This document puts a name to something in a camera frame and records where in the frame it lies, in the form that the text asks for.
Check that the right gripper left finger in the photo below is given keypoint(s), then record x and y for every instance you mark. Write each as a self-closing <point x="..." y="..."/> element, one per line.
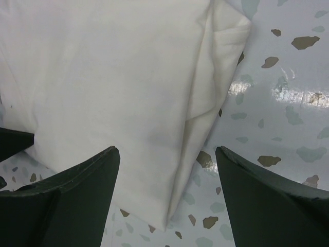
<point x="67" y="209"/>

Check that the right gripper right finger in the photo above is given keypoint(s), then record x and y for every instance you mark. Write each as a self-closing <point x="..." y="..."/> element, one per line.
<point x="266" y="209"/>

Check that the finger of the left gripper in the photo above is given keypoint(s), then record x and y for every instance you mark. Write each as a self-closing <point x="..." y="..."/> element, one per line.
<point x="13" y="142"/>

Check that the white floral print t-shirt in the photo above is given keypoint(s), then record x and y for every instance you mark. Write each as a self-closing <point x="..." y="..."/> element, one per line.
<point x="148" y="77"/>

